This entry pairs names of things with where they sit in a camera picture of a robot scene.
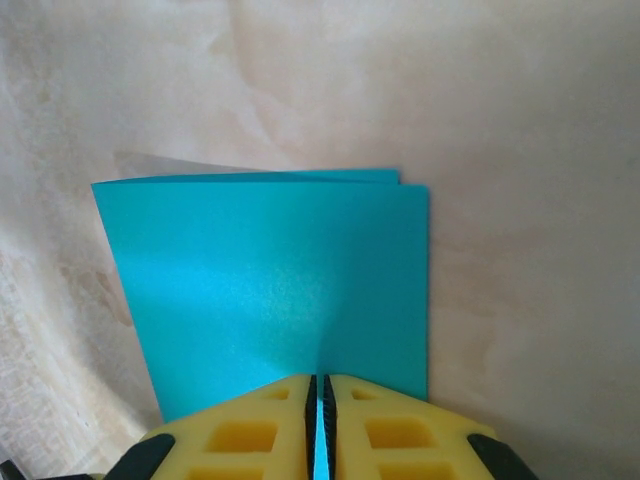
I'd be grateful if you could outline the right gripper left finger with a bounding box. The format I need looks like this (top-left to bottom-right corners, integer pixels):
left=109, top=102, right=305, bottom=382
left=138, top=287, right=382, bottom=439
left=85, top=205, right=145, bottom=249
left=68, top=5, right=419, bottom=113
left=107, top=373, right=320, bottom=480

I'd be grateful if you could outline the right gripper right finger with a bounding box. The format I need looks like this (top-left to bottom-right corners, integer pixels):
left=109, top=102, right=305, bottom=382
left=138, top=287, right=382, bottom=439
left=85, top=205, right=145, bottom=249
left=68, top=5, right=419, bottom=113
left=323, top=373, right=540, bottom=480

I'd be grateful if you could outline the teal square paper sheet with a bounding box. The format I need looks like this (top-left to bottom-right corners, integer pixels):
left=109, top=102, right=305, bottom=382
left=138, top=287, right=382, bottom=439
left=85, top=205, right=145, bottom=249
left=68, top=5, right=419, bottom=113
left=90, top=168, right=431, bottom=480

